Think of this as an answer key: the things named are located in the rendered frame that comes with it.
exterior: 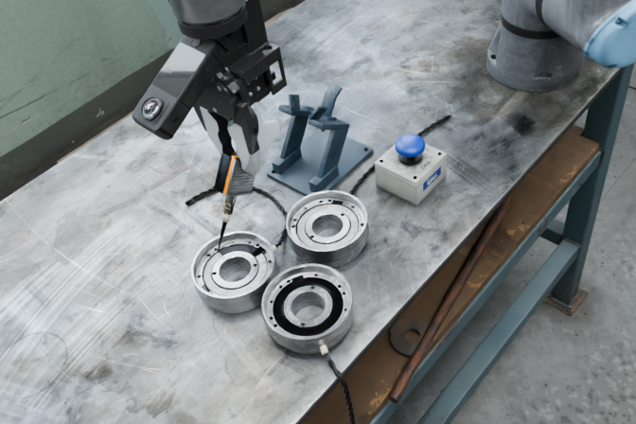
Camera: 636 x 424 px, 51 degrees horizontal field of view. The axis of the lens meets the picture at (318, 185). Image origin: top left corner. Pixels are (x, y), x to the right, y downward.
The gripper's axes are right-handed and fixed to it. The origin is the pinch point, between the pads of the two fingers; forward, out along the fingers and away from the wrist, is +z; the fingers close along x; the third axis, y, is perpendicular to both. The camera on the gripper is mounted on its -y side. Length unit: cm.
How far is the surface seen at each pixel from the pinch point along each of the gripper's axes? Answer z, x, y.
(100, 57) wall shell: 69, 151, 57
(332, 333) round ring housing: 9.8, -19.5, -7.2
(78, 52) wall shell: 63, 151, 50
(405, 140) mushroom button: 5.9, -10.2, 19.8
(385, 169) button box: 9.2, -9.2, 16.5
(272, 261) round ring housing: 10.5, -6.3, -3.3
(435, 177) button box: 11.3, -14.4, 20.7
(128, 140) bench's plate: 13.2, 32.7, 2.6
